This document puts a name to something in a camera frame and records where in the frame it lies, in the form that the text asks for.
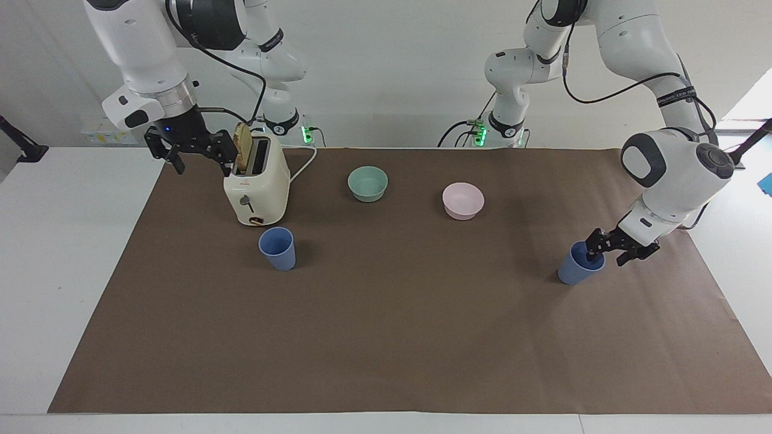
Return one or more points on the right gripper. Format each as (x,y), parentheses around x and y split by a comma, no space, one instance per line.
(184,129)

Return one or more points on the blue object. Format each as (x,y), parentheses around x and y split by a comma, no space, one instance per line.
(766,184)

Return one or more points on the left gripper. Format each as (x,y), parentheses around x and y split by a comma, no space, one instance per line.
(639,247)

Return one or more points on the toast slice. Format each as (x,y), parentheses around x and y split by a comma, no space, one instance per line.
(242,144)

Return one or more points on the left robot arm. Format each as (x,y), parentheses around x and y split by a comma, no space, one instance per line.
(627,42)

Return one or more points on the pink bowl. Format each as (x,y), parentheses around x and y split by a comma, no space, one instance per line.
(463,204)

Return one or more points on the green bowl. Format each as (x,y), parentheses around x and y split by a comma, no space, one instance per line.
(368,187)

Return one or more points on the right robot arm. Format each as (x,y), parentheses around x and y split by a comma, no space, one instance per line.
(145,48)

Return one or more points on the blue cup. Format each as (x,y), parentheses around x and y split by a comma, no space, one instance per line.
(278,248)
(573,271)

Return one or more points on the white wall socket strip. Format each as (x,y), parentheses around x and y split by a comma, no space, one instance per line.
(102,135)

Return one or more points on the cream toaster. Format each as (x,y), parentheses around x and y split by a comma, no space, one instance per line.
(258,187)

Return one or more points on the black stand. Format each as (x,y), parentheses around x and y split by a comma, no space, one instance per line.
(751,141)
(21,147)

